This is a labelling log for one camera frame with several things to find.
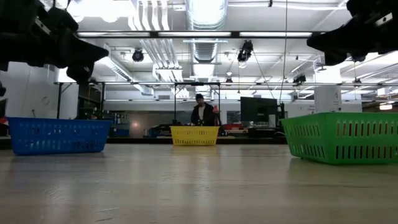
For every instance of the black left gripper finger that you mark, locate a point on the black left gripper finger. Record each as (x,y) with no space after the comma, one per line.
(81,49)

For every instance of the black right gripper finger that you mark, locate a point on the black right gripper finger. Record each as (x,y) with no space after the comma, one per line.
(335,39)

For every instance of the blue plastic basket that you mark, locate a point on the blue plastic basket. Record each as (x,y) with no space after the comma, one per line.
(59,135)

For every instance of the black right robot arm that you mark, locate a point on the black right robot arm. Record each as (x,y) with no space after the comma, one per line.
(373,6)

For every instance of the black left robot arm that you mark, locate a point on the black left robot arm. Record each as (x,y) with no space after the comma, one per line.
(15,7)

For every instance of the black ceiling spotlight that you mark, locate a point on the black ceiling spotlight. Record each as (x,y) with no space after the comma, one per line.
(300,78)
(245,50)
(137,55)

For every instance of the dark screen edge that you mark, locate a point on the dark screen edge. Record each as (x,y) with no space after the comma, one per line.
(2,109)

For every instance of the green plastic basket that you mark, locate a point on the green plastic basket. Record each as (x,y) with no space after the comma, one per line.
(342,138)

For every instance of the black computer monitor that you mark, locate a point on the black computer monitor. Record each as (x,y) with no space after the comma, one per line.
(258,109)

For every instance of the blue office chair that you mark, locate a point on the blue office chair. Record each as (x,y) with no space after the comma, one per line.
(154,132)

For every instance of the red box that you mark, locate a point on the red box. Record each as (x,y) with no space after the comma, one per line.
(233,126)

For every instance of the person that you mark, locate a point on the person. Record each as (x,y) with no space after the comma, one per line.
(202,115)

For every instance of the yellow plastic basket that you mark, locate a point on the yellow plastic basket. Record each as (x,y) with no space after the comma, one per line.
(194,135)

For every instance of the black metal workstation frame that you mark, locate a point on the black metal workstation frame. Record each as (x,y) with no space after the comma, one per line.
(59,99)

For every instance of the silver ceiling air duct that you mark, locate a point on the silver ceiling air duct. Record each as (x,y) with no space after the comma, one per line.
(205,18)

